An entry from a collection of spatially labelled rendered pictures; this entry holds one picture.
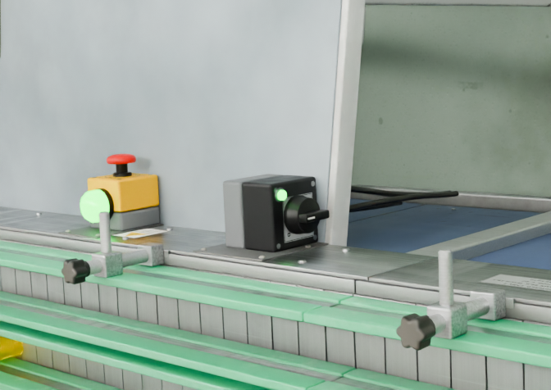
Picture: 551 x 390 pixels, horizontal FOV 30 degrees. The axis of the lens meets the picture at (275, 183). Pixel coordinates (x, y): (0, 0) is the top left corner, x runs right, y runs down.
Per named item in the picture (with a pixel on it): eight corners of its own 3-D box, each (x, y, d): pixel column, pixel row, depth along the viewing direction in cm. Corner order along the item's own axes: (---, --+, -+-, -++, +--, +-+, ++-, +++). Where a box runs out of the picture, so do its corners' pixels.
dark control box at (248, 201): (272, 236, 128) (224, 247, 122) (270, 173, 127) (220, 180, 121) (323, 242, 122) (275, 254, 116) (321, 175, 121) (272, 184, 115)
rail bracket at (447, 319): (476, 312, 94) (389, 346, 84) (475, 233, 93) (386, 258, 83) (516, 318, 91) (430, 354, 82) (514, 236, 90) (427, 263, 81)
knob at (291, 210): (309, 230, 121) (332, 233, 118) (284, 236, 117) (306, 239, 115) (307, 192, 120) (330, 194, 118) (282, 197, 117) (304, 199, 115)
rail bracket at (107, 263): (149, 261, 125) (57, 282, 115) (145, 201, 124) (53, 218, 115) (170, 265, 122) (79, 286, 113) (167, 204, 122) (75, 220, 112)
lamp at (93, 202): (94, 219, 140) (76, 223, 138) (92, 187, 140) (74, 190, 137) (115, 222, 137) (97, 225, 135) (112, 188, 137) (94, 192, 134)
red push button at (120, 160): (102, 179, 140) (100, 155, 140) (125, 176, 143) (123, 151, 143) (120, 181, 138) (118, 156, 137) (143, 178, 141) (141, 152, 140)
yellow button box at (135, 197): (131, 219, 147) (89, 228, 141) (128, 168, 146) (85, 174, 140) (164, 224, 142) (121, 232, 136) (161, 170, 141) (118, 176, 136)
